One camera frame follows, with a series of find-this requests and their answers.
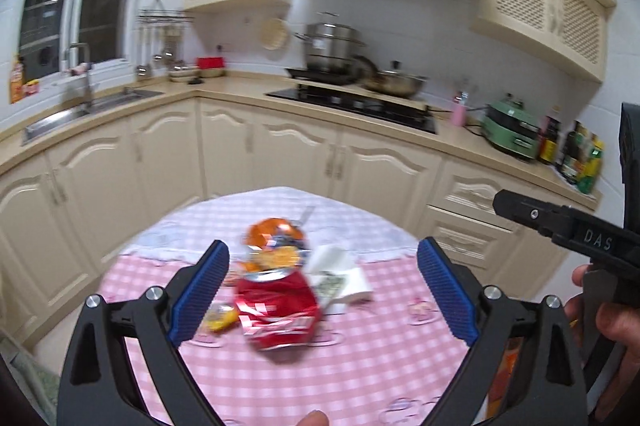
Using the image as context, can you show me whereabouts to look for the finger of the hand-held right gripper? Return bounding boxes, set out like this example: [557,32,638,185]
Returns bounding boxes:
[492,189,572,243]

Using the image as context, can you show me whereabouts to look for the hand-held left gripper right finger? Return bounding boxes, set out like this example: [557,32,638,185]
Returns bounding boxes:
[416,236,588,426]

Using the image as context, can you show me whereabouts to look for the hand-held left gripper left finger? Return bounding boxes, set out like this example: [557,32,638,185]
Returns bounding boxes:
[56,239,236,426]

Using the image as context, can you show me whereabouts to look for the crushed red soda can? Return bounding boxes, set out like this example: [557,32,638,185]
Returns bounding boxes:
[234,268,321,352]

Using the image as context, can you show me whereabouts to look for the crushed orange soda can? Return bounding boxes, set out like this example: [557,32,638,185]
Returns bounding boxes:
[242,217,313,277]

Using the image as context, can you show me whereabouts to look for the red checked food wrapper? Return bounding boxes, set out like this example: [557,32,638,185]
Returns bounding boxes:
[315,272,353,304]

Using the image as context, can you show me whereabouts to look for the person's right hand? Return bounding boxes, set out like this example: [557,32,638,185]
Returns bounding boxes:
[564,265,640,359]

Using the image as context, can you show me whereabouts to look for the person's left hand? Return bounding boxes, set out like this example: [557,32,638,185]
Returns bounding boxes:
[292,410,330,426]

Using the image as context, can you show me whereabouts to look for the small yellow wrapper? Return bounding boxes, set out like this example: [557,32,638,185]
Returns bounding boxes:
[202,303,241,334]

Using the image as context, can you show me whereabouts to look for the dark sauce bottle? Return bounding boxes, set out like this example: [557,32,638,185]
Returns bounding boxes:
[557,121,583,179]
[539,106,562,166]

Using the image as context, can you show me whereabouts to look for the green electric cooker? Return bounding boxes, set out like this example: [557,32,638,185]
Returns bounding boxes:
[480,95,543,163]

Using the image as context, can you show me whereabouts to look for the orange packet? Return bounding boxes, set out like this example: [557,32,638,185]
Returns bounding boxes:
[487,338,525,418]

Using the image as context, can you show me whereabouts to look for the pink checked tablecloth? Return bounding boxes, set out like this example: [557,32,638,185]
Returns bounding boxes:
[97,251,501,426]

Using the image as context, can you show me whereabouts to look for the white fringed cloth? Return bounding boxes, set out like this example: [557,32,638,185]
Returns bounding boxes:
[117,186,426,264]

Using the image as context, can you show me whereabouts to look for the pink utensil cup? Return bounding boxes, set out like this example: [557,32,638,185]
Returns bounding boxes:
[451,91,471,128]

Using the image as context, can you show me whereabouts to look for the crumpled white paper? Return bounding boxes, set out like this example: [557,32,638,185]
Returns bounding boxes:
[302,243,376,307]

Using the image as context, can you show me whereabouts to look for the cream lower cabinets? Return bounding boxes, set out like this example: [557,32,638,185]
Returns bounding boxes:
[0,98,531,347]

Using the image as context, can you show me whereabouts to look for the steel wok with lid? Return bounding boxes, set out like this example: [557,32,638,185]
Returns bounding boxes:
[361,61,430,99]

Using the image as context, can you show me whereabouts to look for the black gas hob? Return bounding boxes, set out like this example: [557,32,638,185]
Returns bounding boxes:
[265,83,441,136]

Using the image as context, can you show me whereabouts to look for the green patterned mat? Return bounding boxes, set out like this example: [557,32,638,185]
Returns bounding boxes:
[0,336,57,426]

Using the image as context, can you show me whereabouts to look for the stacked bowls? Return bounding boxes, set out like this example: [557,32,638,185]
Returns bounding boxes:
[167,65,201,83]

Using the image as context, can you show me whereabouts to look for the steel kitchen sink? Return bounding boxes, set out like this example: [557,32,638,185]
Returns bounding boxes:
[21,88,166,146]

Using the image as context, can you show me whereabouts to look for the red lidded container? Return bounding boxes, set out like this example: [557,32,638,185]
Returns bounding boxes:
[196,56,227,78]

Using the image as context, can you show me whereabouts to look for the metal sink faucet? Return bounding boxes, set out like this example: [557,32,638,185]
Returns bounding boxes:
[62,42,96,112]

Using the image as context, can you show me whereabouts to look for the steel steamer pot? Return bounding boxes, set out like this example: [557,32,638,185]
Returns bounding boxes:
[295,12,367,74]

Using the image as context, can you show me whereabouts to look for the round bamboo tray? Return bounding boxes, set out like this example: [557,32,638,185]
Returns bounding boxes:
[260,17,291,52]

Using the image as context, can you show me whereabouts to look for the tall orange box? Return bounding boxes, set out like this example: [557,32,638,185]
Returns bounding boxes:
[9,55,27,104]

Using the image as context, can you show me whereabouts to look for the wall utensil rack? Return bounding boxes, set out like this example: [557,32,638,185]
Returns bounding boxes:
[136,0,196,24]

